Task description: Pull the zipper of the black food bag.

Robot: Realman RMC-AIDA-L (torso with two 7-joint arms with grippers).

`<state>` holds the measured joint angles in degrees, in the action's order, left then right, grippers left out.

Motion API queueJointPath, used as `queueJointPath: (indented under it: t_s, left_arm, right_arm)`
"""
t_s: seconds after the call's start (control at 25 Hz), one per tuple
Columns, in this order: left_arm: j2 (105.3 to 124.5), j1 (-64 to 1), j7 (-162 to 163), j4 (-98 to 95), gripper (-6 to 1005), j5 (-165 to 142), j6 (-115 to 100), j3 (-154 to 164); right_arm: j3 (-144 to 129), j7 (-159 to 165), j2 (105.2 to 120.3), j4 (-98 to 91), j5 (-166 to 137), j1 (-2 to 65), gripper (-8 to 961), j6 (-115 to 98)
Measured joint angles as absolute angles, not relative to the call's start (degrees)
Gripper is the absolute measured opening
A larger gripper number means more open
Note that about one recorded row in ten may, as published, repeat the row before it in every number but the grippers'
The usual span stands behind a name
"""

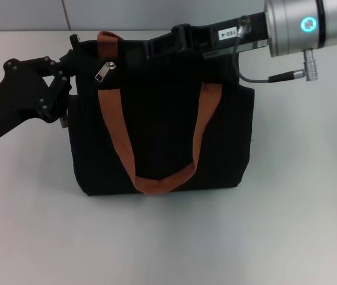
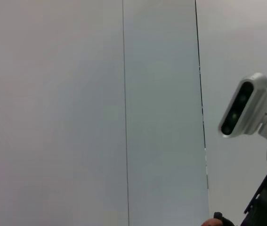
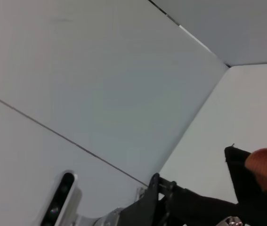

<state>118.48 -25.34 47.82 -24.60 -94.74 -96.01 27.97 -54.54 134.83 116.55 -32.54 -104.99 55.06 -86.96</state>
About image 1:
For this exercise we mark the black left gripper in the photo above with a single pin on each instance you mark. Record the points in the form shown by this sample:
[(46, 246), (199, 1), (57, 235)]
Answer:
[(7, 98)]

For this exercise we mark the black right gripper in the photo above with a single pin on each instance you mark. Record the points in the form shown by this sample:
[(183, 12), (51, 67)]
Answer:
[(224, 34)]

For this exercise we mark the silver zipper pull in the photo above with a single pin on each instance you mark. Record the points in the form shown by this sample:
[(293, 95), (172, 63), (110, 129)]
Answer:
[(104, 71)]

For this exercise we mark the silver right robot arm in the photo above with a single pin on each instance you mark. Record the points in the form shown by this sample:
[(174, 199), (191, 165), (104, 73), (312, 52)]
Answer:
[(334, 26)]

